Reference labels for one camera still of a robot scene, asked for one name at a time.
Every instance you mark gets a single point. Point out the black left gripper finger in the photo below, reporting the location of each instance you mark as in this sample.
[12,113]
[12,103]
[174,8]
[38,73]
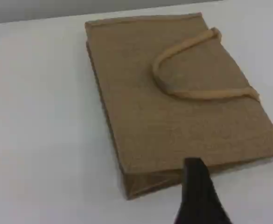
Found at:
[197,198]

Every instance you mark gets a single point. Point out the brown jute tote bag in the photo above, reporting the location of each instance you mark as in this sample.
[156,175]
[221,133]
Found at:
[173,116]

